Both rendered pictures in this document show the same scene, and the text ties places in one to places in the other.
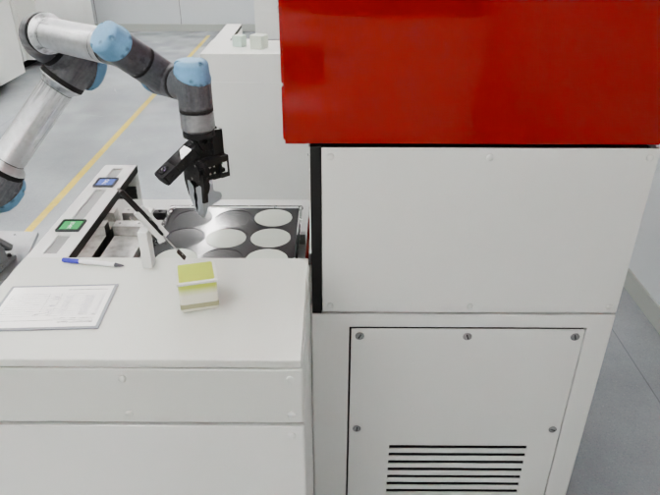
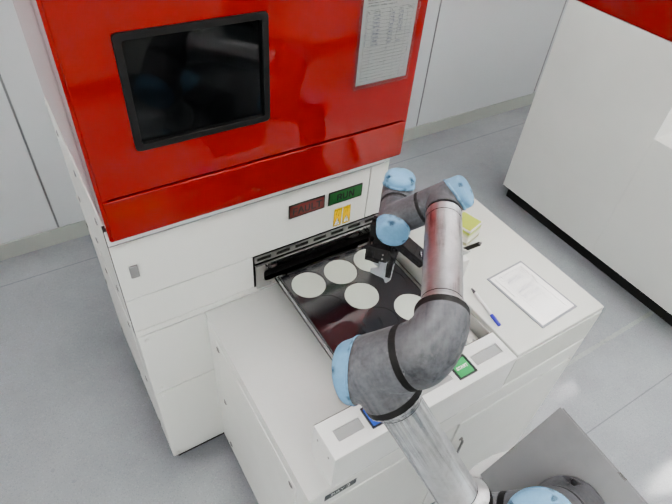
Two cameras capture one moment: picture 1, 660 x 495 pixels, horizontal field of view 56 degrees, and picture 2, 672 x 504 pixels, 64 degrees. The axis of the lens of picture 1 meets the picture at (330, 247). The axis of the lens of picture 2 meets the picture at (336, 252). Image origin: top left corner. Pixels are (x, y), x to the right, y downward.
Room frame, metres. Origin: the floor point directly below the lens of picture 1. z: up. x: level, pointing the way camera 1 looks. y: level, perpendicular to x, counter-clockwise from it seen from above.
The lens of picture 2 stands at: (2.05, 1.06, 2.08)
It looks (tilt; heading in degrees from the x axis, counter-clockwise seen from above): 44 degrees down; 234
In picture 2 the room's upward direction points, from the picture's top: 6 degrees clockwise
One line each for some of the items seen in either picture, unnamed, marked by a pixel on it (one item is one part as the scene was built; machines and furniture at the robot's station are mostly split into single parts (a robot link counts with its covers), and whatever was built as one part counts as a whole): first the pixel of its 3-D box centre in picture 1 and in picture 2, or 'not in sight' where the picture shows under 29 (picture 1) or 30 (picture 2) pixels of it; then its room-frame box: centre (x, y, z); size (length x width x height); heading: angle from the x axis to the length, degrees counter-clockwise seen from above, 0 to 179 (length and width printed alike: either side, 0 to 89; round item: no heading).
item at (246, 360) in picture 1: (150, 332); (479, 273); (0.99, 0.36, 0.89); 0.62 x 0.35 x 0.14; 90
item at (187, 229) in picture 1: (228, 238); (359, 295); (1.38, 0.26, 0.90); 0.34 x 0.34 x 0.01; 0
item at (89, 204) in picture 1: (93, 228); (417, 404); (1.45, 0.62, 0.89); 0.55 x 0.09 x 0.14; 0
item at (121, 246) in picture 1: (123, 251); not in sight; (1.36, 0.52, 0.87); 0.36 x 0.08 x 0.03; 0
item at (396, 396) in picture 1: (425, 345); (231, 299); (1.57, -0.31, 0.41); 0.82 x 0.71 x 0.82; 0
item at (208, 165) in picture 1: (203, 154); (385, 240); (1.35, 0.29, 1.13); 0.09 x 0.08 x 0.12; 132
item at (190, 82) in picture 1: (192, 85); (397, 193); (1.35, 0.30, 1.29); 0.09 x 0.08 x 0.11; 49
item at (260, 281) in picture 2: (310, 237); (319, 253); (1.39, 0.05, 0.89); 0.44 x 0.02 x 0.10; 0
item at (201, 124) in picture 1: (196, 121); not in sight; (1.35, 0.30, 1.21); 0.08 x 0.08 x 0.05
